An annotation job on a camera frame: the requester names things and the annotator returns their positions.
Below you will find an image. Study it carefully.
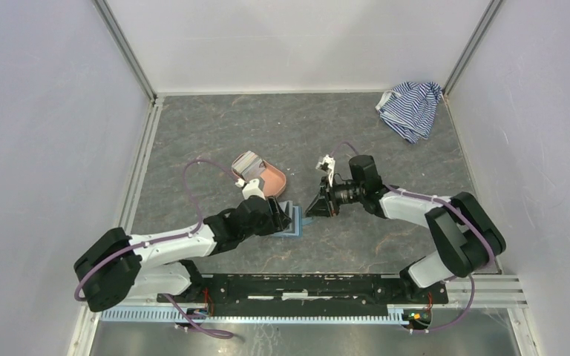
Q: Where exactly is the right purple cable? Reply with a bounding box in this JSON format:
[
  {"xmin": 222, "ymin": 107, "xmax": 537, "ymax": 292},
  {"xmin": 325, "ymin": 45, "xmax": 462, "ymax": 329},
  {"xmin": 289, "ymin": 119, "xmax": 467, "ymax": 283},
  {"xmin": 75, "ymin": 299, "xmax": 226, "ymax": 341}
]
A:
[{"xmin": 329, "ymin": 141, "xmax": 497, "ymax": 334}]

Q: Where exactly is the teal card holder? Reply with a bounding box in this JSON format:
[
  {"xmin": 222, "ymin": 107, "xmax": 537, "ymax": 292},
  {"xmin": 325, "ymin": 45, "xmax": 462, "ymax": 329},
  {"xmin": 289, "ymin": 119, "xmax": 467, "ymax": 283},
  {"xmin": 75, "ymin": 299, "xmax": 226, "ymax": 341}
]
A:
[{"xmin": 273, "ymin": 200, "xmax": 314, "ymax": 237}]

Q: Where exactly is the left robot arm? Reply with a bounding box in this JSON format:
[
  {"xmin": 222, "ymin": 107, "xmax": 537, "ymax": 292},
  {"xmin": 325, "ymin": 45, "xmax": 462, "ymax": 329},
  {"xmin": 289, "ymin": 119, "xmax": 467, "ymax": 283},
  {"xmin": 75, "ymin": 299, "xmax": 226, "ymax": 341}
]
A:
[{"xmin": 73, "ymin": 196, "xmax": 292, "ymax": 312}]

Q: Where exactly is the pink oval tray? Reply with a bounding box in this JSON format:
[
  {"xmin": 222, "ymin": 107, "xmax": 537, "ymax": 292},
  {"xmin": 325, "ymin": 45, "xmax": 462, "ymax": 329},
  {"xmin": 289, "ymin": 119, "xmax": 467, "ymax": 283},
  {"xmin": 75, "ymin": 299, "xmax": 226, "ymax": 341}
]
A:
[{"xmin": 259, "ymin": 158, "xmax": 286, "ymax": 197}]

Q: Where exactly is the purple cable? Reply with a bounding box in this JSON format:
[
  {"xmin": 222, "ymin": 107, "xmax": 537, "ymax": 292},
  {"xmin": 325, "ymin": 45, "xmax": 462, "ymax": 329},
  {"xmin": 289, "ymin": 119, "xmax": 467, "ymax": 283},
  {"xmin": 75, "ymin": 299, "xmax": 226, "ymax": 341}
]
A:
[
  {"xmin": 73, "ymin": 159, "xmax": 244, "ymax": 302},
  {"xmin": 329, "ymin": 141, "xmax": 497, "ymax": 334}
]

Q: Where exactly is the stack of credit cards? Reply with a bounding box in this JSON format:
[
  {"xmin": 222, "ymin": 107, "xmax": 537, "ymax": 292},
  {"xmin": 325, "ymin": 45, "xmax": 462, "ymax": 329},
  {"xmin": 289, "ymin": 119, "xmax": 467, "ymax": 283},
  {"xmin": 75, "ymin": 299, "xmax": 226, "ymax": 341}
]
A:
[{"xmin": 232, "ymin": 151, "xmax": 266, "ymax": 181}]

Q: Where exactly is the aluminium frame rail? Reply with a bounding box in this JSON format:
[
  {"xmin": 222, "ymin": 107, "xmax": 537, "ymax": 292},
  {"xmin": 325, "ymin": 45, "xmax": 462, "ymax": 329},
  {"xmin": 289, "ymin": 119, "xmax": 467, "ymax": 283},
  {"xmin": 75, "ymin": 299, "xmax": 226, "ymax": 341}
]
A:
[{"xmin": 68, "ymin": 274, "xmax": 539, "ymax": 355}]

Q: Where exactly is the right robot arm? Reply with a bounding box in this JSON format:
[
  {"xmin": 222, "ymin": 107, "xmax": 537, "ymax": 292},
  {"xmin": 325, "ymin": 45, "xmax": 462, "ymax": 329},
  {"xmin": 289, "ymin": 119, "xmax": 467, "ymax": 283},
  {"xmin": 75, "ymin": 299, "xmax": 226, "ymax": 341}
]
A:
[{"xmin": 305, "ymin": 155, "xmax": 507, "ymax": 303}]

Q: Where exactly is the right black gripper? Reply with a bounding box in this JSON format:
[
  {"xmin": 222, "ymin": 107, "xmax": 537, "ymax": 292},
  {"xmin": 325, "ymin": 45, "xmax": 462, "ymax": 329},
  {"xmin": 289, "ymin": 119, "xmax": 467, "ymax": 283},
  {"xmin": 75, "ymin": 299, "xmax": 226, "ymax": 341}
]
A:
[{"xmin": 305, "ymin": 176, "xmax": 364, "ymax": 218}]

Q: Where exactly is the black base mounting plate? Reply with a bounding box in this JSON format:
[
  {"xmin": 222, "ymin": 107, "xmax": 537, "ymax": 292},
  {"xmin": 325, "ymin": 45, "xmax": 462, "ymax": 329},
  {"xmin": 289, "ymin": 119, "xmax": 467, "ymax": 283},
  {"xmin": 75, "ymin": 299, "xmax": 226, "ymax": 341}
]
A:
[{"xmin": 173, "ymin": 274, "xmax": 449, "ymax": 317}]

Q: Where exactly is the blue striped cloth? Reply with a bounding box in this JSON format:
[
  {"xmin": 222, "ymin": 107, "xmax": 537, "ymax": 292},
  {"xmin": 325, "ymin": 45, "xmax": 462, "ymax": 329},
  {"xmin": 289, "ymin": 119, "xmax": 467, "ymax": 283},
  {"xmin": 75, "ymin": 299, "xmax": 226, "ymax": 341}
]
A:
[{"xmin": 375, "ymin": 82, "xmax": 443, "ymax": 144}]

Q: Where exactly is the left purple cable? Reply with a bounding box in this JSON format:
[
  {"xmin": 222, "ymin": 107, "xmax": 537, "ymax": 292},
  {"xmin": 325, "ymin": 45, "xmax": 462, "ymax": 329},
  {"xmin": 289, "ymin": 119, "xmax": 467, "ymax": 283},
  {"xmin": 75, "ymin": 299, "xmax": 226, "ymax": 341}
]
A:
[{"xmin": 73, "ymin": 159, "xmax": 244, "ymax": 302}]

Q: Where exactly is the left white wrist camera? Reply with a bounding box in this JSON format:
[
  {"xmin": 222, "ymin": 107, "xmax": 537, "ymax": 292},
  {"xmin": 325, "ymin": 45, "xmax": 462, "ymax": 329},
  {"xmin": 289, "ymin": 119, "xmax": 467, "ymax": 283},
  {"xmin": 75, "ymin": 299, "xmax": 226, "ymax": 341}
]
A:
[{"xmin": 235, "ymin": 178, "xmax": 266, "ymax": 200}]

